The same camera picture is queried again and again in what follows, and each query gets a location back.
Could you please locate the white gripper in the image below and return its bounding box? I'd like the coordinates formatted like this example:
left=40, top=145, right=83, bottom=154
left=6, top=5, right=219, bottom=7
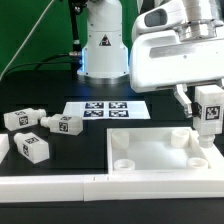
left=130, top=19, right=224, bottom=118

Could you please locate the black camera stand pole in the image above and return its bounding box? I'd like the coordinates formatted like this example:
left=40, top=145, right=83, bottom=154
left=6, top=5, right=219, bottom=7
left=68, top=0, right=88, bottom=80

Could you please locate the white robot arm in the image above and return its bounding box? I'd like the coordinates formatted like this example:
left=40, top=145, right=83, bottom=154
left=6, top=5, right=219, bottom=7
left=78, top=0, right=224, bottom=117

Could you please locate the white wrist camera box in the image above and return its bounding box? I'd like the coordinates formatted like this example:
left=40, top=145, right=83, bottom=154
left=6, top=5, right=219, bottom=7
left=132, top=0, right=185, bottom=36

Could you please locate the white cable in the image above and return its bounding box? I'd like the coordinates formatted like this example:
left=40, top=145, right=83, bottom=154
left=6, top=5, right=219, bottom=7
left=0, top=0, right=57, bottom=83

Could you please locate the white marker tag sheet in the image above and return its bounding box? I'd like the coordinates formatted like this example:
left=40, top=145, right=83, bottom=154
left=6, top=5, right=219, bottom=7
left=63, top=101, right=150, bottom=120

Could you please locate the white square table top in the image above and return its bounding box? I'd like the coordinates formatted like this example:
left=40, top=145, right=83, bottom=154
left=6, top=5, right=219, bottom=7
left=107, top=127, right=224, bottom=177

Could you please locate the white U-shaped fence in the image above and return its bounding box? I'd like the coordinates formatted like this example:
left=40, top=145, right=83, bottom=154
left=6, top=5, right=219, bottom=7
left=0, top=129, right=224, bottom=203

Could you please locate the black cable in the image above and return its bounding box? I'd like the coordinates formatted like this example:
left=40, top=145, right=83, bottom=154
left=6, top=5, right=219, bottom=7
left=0, top=51, right=83, bottom=81

